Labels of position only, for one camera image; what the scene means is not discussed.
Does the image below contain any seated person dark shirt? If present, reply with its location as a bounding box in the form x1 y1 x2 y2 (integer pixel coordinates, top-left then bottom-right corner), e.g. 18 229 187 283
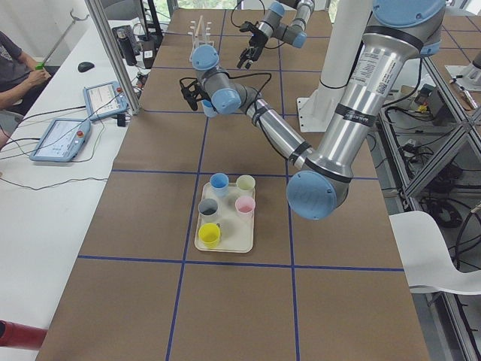
1 32 59 115

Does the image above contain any black computer mouse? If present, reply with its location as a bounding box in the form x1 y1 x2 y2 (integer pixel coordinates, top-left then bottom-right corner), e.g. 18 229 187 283
77 62 95 73

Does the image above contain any white chair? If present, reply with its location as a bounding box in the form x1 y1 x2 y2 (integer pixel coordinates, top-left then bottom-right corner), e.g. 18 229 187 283
389 211 480 296

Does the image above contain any cream plastic tray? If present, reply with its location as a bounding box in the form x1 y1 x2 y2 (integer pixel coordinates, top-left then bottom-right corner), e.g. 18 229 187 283
194 182 254 253

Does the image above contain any white wire cup rack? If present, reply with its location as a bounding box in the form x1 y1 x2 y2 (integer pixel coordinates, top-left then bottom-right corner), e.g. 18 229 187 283
188 15 215 62

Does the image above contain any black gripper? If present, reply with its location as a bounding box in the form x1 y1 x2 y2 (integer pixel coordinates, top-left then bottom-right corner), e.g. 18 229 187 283
180 77 205 111
237 21 268 69

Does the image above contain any yellow plastic cup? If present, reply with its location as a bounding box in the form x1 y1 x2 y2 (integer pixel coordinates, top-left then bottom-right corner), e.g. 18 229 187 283
198 223 221 249

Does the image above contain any pink plastic cup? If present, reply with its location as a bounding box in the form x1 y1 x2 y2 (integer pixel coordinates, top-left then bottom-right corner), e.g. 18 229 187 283
234 196 256 221

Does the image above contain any red cylinder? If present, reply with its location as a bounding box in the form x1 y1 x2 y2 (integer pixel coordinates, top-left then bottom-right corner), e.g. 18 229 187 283
1 320 47 350

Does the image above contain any light blue plastic cup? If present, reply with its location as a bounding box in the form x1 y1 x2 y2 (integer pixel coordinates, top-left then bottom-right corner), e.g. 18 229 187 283
201 99 218 118

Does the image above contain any grey plastic cup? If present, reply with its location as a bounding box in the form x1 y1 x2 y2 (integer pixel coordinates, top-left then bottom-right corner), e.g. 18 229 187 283
198 198 219 223

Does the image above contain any black water bottle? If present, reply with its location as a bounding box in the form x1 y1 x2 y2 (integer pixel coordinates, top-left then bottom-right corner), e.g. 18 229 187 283
116 29 138 66

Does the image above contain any pale green plastic cup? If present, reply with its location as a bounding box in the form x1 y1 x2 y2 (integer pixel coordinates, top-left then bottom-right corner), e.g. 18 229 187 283
236 174 256 196

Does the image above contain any aluminium frame post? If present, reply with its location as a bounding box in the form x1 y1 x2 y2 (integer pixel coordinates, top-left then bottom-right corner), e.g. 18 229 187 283
84 0 140 115

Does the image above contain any far blue teach pendant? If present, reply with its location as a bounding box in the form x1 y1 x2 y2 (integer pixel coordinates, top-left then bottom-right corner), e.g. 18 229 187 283
83 81 129 122

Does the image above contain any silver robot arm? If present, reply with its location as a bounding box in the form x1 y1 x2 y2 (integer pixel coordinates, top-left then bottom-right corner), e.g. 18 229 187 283
181 1 446 220
237 0 315 69

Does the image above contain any near blue teach pendant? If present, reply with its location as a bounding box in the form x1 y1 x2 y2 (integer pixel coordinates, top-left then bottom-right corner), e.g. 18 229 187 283
29 118 91 162

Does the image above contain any blue teach pendant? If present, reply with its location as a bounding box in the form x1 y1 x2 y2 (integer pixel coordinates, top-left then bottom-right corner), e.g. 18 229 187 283
29 118 91 162
83 81 129 122

